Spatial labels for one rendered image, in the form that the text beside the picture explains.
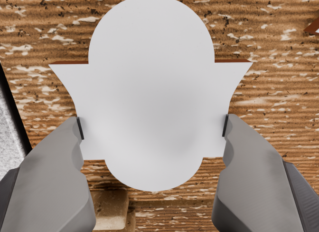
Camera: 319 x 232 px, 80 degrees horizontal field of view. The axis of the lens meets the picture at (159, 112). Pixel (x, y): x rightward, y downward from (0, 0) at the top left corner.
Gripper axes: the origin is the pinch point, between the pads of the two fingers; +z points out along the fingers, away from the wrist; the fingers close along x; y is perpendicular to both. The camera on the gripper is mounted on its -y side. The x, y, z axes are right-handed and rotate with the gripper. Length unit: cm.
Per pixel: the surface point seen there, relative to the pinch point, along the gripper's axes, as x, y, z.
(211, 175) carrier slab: 4.9, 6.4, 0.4
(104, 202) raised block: -4.1, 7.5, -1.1
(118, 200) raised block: -3.0, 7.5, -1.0
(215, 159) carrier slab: 5.0, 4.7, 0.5
